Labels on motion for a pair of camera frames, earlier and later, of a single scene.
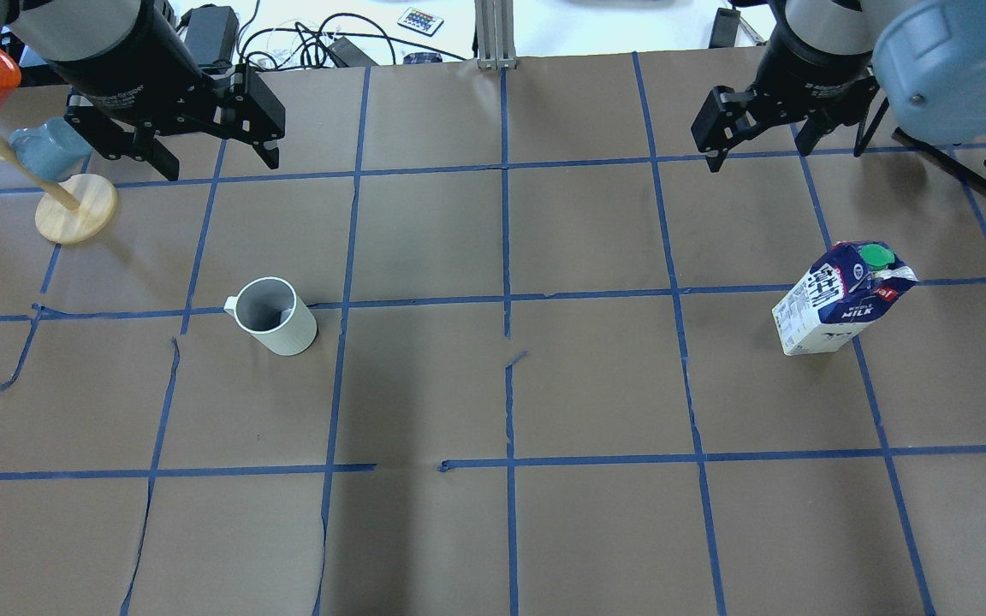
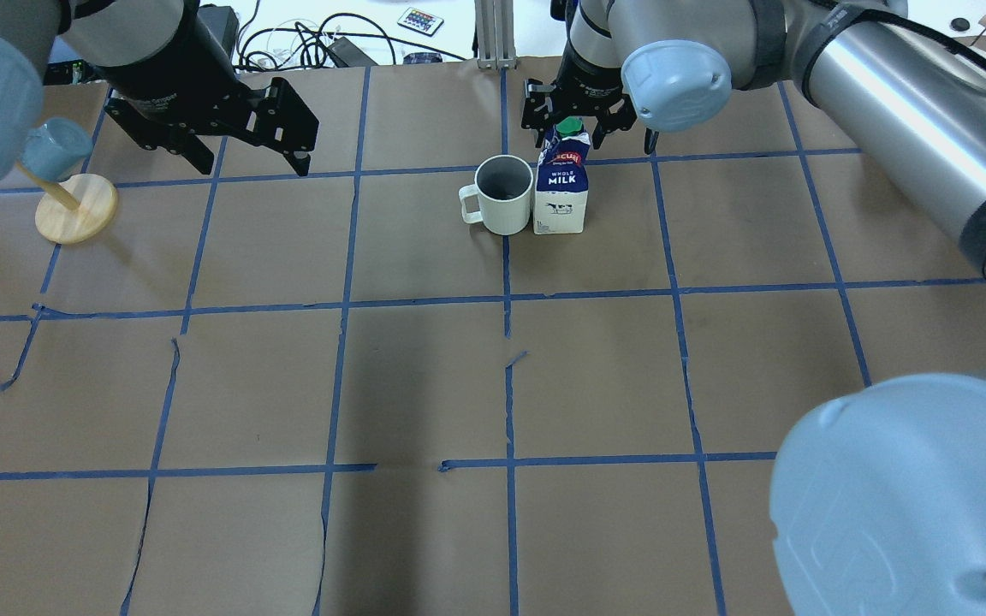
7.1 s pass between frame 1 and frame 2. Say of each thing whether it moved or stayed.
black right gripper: moved
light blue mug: stayed
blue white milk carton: moved
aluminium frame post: stayed
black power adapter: stayed
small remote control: stayed
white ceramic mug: moved
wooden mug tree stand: stayed
